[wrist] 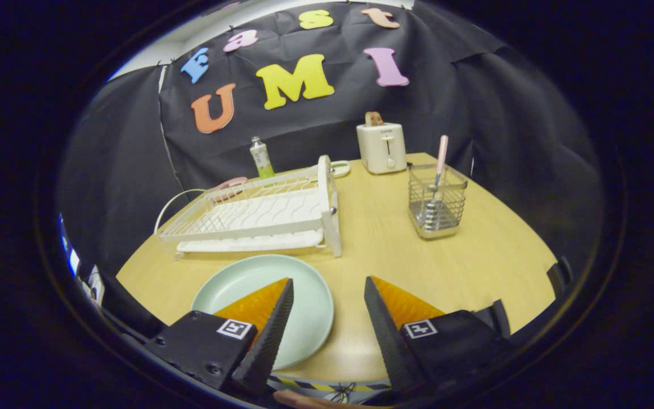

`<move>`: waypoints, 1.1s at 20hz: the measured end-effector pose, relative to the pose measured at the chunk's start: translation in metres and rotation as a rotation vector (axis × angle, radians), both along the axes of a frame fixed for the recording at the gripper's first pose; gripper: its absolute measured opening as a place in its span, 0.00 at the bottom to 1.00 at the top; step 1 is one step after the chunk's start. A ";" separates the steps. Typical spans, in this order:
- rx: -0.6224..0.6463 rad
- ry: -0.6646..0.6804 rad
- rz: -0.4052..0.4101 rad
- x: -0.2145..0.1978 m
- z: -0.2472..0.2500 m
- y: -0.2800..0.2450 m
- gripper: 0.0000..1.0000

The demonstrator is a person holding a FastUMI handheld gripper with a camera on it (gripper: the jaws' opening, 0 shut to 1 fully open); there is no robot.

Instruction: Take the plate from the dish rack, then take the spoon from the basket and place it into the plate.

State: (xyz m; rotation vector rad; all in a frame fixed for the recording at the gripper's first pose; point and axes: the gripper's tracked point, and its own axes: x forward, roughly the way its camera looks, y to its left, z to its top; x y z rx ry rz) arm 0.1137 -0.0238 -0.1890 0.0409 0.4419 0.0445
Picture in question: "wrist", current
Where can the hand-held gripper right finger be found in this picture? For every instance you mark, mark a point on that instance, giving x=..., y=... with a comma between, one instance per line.
x=386, y=341

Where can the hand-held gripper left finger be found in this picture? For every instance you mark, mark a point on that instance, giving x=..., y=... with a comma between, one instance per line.
x=267, y=341

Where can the mint green plate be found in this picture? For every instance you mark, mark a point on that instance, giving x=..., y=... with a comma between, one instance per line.
x=310, y=307

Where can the white dish rack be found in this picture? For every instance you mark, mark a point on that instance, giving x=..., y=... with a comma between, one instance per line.
x=259, y=218

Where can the pink divided plate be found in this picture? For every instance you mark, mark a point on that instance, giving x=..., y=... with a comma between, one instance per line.
x=234, y=183

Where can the small white green dish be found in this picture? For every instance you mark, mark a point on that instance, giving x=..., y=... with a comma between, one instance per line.
x=341, y=168

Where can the green dish soap bottle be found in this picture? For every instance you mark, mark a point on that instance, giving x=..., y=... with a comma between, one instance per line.
x=261, y=159

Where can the yellow black hazard tape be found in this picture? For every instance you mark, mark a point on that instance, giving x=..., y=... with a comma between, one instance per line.
x=310, y=386

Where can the white object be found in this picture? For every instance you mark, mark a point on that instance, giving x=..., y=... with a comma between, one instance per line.
x=93, y=284

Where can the white toaster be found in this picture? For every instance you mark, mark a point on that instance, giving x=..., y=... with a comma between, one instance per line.
x=381, y=147

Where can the brown bread slice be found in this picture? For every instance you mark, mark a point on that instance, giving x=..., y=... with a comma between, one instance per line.
x=374, y=118

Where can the black backdrop cloth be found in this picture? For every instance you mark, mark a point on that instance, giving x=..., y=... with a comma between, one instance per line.
x=503, y=113

